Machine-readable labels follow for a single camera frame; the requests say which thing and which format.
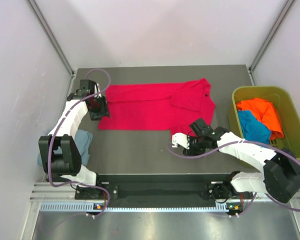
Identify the magenta t shirt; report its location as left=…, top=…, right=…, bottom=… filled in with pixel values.
left=98, top=78, right=216, bottom=136

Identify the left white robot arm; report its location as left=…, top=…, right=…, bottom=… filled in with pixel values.
left=38, top=79, right=110, bottom=199

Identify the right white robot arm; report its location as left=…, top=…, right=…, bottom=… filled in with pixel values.
left=172, top=118, right=300, bottom=204

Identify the folded grey-blue t shirt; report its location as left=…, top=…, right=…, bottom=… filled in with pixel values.
left=36, top=128, right=94, bottom=167

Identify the blue t shirt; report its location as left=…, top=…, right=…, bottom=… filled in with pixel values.
left=237, top=110, right=272, bottom=144

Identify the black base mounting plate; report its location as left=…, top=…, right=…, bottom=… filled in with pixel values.
left=74, top=173, right=253, bottom=208

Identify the orange t shirt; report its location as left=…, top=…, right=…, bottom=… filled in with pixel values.
left=236, top=97, right=285, bottom=141

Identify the olive green plastic bin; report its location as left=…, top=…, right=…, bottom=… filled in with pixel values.
left=228, top=86, right=300, bottom=161

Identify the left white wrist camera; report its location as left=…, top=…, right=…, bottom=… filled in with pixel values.
left=94, top=83, right=102, bottom=99

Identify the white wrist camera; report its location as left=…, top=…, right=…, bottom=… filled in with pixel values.
left=94, top=83, right=102, bottom=99
left=171, top=132, right=190, bottom=150

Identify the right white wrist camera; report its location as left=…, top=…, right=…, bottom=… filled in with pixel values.
left=171, top=132, right=190, bottom=150

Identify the right aluminium corner post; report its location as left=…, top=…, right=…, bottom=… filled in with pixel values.
left=247, top=0, right=296, bottom=74

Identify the aluminium corner post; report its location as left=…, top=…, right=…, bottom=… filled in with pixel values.
left=25, top=0, right=75, bottom=76
left=247, top=0, right=296, bottom=74

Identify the aluminium frame rail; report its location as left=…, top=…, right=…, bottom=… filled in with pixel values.
left=29, top=181, right=300, bottom=201

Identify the slotted grey cable duct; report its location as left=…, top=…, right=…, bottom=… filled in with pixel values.
left=39, top=201, right=243, bottom=213

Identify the left aluminium corner post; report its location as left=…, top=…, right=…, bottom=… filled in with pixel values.
left=25, top=0, right=75, bottom=76

